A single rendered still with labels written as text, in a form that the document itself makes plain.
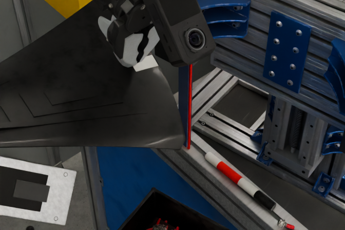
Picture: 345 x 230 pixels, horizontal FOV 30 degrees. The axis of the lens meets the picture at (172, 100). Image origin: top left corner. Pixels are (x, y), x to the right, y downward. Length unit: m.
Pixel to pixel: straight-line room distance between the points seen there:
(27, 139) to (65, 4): 0.44
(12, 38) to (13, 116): 0.99
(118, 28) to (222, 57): 0.79
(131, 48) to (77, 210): 1.37
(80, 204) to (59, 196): 1.21
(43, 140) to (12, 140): 0.03
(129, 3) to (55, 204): 0.32
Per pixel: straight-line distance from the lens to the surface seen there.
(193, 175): 1.08
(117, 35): 0.67
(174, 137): 0.75
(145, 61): 0.79
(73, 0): 1.06
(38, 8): 1.69
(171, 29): 0.62
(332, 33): 1.23
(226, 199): 1.04
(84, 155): 1.50
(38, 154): 2.01
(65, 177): 0.85
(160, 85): 0.78
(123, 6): 0.65
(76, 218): 2.04
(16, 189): 0.83
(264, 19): 1.30
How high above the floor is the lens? 1.68
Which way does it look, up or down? 46 degrees down
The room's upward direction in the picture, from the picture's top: straight up
